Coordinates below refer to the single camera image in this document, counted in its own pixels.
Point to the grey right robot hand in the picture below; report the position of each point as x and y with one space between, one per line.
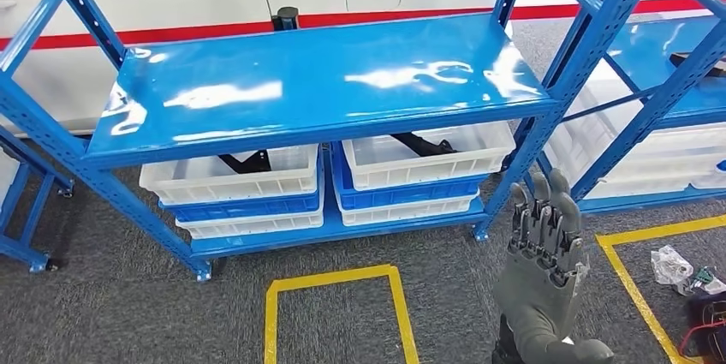
539 293

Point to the black curved trim part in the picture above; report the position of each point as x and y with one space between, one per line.
422 146
246 163

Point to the blue metal shelf rack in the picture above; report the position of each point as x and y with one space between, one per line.
22 252
641 49
312 83

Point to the crumpled clear plastic wrap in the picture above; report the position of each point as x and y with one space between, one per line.
670 265

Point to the blue plastic bin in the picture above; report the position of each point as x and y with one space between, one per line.
721 167
249 208
408 197

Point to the small green item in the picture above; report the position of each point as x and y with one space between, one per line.
704 275

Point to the black orange tool bag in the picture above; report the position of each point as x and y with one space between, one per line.
709 333

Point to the black plastic plate bracket part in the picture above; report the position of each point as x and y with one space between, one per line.
697 63

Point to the black barrier post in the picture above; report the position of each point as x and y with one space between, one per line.
285 18

